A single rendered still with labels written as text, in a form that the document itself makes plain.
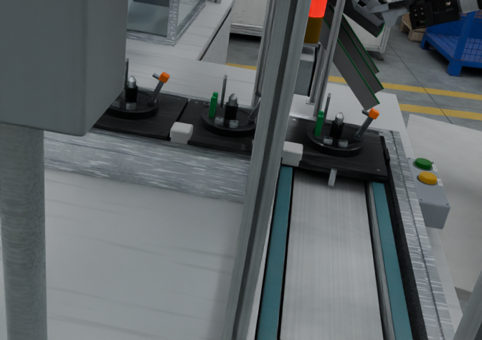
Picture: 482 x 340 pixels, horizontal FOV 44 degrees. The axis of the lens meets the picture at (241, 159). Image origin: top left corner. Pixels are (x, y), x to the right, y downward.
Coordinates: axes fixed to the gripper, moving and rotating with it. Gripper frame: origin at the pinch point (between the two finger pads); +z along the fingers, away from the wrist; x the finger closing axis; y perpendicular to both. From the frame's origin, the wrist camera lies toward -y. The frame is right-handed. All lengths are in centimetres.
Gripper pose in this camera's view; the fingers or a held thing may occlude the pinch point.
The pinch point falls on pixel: (376, 7)
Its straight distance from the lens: 162.7
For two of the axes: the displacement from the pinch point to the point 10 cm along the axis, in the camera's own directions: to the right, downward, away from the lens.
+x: 4.3, -3.0, 8.5
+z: -8.7, 1.0, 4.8
